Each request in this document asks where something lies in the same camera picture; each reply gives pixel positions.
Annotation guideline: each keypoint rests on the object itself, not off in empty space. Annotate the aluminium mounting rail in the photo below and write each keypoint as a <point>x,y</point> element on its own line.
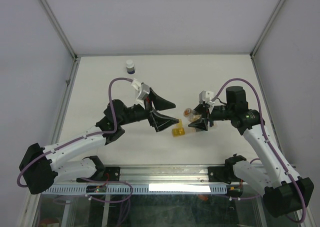
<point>139,173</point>

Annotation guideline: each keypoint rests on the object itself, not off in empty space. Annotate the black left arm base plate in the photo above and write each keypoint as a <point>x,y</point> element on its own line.
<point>109,173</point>

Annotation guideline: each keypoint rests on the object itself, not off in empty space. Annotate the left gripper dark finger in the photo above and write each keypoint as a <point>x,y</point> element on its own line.
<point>161,122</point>
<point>159,103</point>

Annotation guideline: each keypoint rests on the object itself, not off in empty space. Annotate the clear glass pill bottle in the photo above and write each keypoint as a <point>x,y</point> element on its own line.
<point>193,116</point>

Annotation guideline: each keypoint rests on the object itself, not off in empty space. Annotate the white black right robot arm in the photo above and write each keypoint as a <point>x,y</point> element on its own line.
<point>282,188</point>

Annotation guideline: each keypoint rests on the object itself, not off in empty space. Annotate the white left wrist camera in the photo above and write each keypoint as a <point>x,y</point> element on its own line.
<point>142,91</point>

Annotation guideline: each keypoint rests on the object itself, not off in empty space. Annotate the white-capped dark pill bottle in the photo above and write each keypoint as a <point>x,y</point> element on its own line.
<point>130,66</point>

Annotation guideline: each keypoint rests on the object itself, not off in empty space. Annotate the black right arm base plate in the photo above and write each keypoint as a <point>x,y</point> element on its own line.
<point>219,174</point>

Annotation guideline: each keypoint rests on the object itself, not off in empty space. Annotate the white slotted cable duct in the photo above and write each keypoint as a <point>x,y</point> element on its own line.
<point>136,189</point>

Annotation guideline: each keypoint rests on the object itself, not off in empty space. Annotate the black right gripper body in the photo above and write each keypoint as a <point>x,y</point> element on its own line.
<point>209,117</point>

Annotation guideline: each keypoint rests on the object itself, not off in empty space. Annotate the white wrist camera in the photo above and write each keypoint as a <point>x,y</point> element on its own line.
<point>206,98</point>
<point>142,91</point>

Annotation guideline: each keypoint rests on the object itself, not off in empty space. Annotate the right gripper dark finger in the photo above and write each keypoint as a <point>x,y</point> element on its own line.
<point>199,109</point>
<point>200,124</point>

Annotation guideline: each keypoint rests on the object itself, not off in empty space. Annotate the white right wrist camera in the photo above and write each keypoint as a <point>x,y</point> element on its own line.
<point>206,98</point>

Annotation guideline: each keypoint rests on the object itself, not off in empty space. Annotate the aluminium cage frame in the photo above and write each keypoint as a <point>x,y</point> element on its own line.
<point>283,37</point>

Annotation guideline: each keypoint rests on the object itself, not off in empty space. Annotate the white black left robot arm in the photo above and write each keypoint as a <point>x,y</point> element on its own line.
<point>43,166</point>

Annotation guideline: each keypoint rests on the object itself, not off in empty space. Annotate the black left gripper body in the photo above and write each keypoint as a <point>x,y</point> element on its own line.
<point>149,109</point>

